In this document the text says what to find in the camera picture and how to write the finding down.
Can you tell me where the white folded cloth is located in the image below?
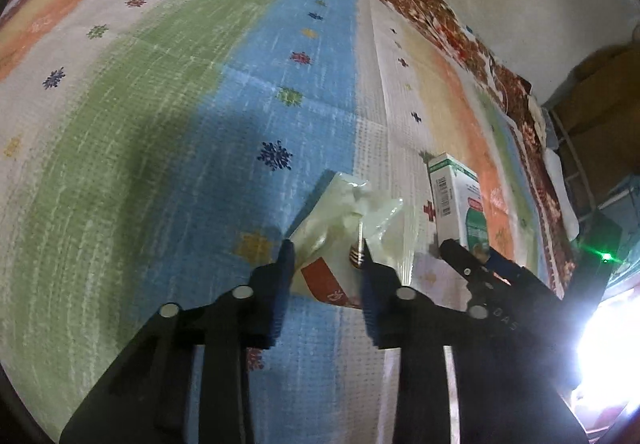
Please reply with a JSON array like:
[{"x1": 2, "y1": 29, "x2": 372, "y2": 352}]
[{"x1": 542, "y1": 146, "x2": 581, "y2": 241}]

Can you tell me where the striped blanket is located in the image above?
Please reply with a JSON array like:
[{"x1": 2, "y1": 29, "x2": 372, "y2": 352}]
[{"x1": 0, "y1": 0, "x2": 551, "y2": 444}]

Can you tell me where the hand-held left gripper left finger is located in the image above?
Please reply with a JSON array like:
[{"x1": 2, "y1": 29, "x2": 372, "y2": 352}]
[{"x1": 60, "y1": 239, "x2": 296, "y2": 444}]

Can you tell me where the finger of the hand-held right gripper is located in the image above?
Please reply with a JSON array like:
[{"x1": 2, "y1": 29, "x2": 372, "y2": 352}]
[{"x1": 439, "y1": 239, "x2": 507, "y2": 311}]

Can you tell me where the brown hanging cloth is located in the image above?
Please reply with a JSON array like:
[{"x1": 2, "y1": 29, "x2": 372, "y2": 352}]
[{"x1": 550, "y1": 44, "x2": 640, "y2": 205}]

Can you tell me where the cream snack wrapper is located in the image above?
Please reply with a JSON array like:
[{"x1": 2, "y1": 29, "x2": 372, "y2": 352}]
[{"x1": 287, "y1": 170, "x2": 418, "y2": 309}]

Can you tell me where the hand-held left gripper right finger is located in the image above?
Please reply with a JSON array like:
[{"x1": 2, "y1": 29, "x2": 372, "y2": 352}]
[{"x1": 360, "y1": 241, "x2": 588, "y2": 444}]

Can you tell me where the green and white carton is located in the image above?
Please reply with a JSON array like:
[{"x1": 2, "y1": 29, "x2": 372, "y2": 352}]
[{"x1": 427, "y1": 152, "x2": 492, "y2": 259}]

